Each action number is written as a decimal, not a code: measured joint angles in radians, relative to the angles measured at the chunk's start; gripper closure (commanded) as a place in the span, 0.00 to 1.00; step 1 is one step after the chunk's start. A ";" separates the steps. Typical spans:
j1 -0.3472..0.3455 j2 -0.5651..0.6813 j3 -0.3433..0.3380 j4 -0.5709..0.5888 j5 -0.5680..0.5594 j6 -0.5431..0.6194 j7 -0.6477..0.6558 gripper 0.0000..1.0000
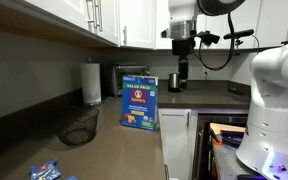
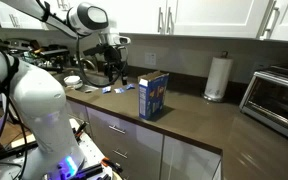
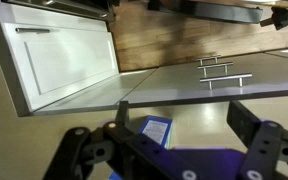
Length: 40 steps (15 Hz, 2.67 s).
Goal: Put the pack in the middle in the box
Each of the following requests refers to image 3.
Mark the blue cardboard snack box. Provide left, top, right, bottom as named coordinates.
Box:
left=138, top=115, right=174, bottom=150

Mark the black clamp bracket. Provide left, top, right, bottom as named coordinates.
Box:
left=259, top=3, right=288, bottom=31

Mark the black flat stand bar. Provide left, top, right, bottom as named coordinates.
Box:
left=148, top=0, right=264, bottom=25

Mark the white cabinet door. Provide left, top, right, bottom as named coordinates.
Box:
left=0, top=0, right=121, bottom=118

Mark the steel bar drawer handle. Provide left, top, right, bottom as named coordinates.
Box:
left=195, top=54, right=223, bottom=67
left=199, top=72, right=253, bottom=91
left=197, top=61, right=235, bottom=75

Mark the dark steel appliance front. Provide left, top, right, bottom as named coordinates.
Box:
left=0, top=0, right=116, bottom=23

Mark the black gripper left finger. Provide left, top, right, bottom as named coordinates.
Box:
left=43, top=100, right=199, bottom=180

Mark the grey drawer stack front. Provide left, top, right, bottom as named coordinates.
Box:
left=121, top=52, right=288, bottom=108

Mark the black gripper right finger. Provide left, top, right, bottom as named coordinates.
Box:
left=226, top=99, right=288, bottom=180

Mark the steel bar handle white cabinet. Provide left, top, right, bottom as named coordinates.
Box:
left=15, top=27, right=51, bottom=35

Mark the grey base cabinet door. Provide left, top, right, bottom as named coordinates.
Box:
left=33, top=68, right=158, bottom=117

